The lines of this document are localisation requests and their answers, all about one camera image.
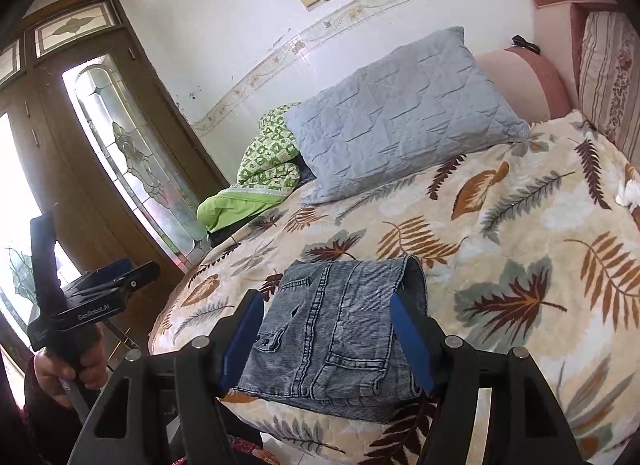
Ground grey washed denim pants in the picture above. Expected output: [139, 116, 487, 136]
[236, 256, 427, 423]

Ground person left hand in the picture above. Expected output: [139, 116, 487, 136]
[34, 324, 108, 407]

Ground wooden stained glass door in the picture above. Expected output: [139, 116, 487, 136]
[0, 0, 231, 346]

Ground leaf print bed blanket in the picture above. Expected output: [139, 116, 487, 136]
[149, 112, 639, 464]

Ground green patterned folded blanket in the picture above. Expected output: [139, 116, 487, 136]
[196, 102, 300, 233]

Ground grey quilted pillow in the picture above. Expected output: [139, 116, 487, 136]
[285, 26, 529, 205]

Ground striped beige cushion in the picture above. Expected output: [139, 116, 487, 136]
[579, 11, 640, 167]

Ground small black object on bolster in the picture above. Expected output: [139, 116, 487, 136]
[512, 35, 540, 55]

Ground pink red headboard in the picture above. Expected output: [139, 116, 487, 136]
[533, 0, 620, 106]

